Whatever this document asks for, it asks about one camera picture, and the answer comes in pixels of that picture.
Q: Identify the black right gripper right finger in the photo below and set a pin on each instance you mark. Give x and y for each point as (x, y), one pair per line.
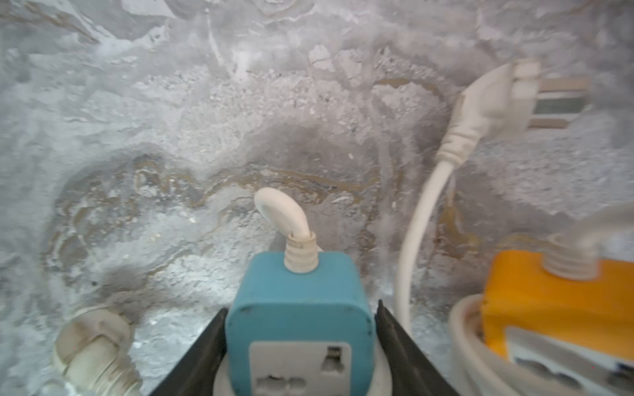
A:
(411, 371)

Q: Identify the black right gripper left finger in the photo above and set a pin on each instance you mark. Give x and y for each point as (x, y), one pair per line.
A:
(195, 373)

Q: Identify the blue power strip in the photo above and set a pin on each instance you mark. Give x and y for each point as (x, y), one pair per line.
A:
(301, 334)

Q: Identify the orange power strip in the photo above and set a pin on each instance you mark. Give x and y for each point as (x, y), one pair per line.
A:
(575, 333)

